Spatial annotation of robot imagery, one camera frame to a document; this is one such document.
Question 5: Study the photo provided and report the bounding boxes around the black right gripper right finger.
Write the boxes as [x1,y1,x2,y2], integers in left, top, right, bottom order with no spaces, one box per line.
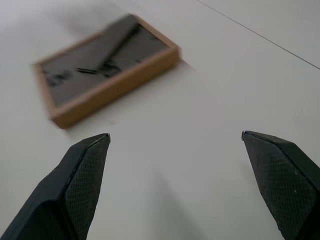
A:
[241,130,320,240]

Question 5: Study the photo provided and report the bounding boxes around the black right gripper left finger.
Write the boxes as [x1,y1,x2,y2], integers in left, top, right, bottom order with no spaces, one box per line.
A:
[0,133,111,240]

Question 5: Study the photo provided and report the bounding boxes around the wooden tray with grey liner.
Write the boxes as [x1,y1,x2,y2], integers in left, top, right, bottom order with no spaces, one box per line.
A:
[33,13,180,129]

